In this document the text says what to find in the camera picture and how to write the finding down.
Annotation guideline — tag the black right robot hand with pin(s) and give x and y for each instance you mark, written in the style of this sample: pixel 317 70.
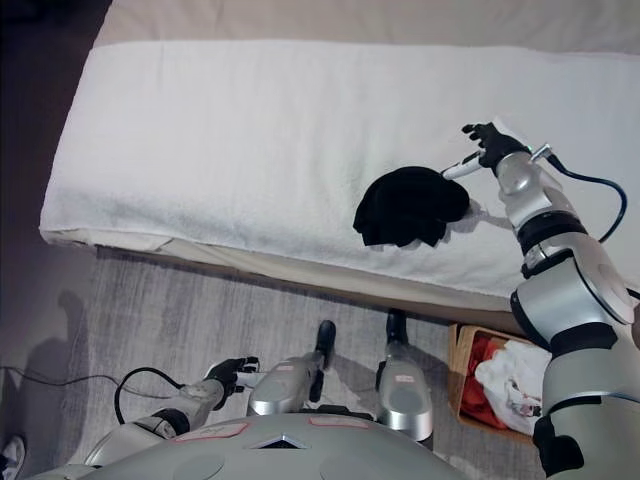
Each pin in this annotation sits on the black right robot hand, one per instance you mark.
pixel 495 145

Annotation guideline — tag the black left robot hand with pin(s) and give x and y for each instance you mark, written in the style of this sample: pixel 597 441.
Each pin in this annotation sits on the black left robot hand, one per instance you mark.
pixel 227 372

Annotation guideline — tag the black garment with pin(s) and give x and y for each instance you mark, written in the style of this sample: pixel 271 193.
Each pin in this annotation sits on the black garment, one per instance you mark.
pixel 410 205

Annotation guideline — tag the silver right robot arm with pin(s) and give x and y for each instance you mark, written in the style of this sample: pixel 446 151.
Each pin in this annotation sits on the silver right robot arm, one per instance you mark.
pixel 570 295

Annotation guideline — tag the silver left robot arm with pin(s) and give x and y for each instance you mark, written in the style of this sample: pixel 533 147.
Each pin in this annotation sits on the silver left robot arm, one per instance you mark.
pixel 195 397

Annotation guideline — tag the bed with white blanket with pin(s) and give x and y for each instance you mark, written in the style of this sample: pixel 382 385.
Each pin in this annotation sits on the bed with white blanket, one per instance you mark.
pixel 300 284

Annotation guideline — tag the white terry bed throw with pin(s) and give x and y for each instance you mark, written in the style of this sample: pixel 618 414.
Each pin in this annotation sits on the white terry bed throw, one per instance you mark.
pixel 225 150

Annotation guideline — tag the wooden laundry basket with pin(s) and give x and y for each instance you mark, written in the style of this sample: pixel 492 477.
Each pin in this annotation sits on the wooden laundry basket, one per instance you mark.
pixel 455 375

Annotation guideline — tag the silver left robot leg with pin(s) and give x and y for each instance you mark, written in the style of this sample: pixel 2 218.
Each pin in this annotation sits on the silver left robot leg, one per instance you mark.
pixel 282 387

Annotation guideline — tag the silver robot leg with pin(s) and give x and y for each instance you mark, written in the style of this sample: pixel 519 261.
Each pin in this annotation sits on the silver robot leg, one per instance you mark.
pixel 282 387
pixel 402 390

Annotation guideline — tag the grey floor rug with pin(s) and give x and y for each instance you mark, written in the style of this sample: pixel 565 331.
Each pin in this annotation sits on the grey floor rug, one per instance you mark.
pixel 175 310

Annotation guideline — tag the silver robot torso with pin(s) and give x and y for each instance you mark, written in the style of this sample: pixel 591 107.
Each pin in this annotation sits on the silver robot torso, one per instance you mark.
pixel 280 455

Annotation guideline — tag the silver right robot leg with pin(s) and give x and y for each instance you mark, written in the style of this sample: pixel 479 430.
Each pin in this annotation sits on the silver right robot leg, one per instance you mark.
pixel 402 390

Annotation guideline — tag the white shoe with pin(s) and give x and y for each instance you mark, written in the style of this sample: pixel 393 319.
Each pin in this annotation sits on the white shoe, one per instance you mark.
pixel 12 452

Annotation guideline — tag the white printed garment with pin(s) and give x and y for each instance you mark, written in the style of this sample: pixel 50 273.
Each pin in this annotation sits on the white printed garment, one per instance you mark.
pixel 505 380

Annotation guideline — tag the red garment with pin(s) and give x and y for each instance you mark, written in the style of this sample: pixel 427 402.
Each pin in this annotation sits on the red garment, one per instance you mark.
pixel 477 400

